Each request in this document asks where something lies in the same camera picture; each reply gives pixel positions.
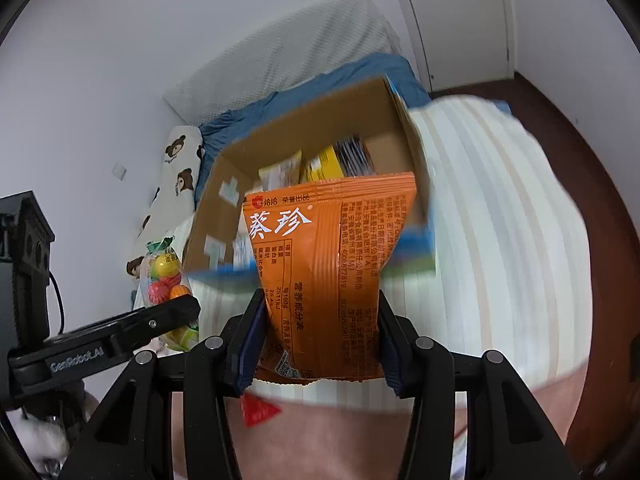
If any pale yellow bread packet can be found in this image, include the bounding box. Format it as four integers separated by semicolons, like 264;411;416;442
258;149;304;192

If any white quilted headboard cushion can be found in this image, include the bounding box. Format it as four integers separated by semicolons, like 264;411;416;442
164;0;402;129

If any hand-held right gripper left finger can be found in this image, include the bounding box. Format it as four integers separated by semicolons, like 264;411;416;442
59;287;269;480

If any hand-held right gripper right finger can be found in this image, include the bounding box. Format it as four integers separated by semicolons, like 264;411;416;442
376;291;582;480

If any cat print striped blanket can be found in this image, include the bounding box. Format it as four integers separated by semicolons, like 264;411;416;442
169;94;597;480

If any white door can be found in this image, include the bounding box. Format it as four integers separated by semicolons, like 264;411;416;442
394;0;517;94

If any black cable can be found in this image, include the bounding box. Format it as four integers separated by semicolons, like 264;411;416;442
46;269;67;337

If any small red snack packet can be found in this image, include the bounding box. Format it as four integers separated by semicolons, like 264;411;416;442
241;393;284;429

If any large orange snack packet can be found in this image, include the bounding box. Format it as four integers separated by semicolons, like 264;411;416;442
241;172;419;382

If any yellow and black snack packet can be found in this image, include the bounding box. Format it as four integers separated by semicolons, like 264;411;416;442
299;134;377;184

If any colourful candy ball bag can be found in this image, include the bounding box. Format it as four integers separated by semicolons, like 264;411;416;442
132;237;202;354

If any blue quilt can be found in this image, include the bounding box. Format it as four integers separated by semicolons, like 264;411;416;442
199;52;512;162

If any cardboard box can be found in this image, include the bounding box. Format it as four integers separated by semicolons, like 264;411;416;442
182;74;437;283

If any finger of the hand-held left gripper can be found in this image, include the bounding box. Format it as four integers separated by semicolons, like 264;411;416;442
106;294;202;358

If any bear print long pillow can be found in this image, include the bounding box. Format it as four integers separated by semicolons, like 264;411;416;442
124;124;207;307

